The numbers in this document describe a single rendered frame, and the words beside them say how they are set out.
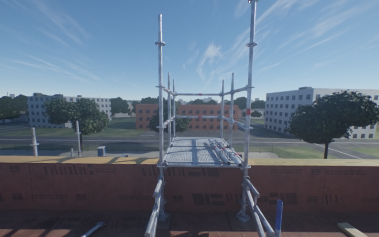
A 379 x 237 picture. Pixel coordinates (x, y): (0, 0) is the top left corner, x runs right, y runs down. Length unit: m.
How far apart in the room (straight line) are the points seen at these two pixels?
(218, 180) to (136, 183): 1.14
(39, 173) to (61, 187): 0.35
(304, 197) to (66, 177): 3.33
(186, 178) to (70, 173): 1.61
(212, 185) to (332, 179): 1.67
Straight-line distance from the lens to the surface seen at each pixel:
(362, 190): 3.32
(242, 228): 2.33
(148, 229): 1.67
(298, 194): 2.77
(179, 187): 2.26
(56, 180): 2.89
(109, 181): 2.48
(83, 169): 2.59
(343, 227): 2.93
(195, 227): 2.27
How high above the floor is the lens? 1.53
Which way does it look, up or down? 6 degrees down
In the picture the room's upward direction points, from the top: 1 degrees clockwise
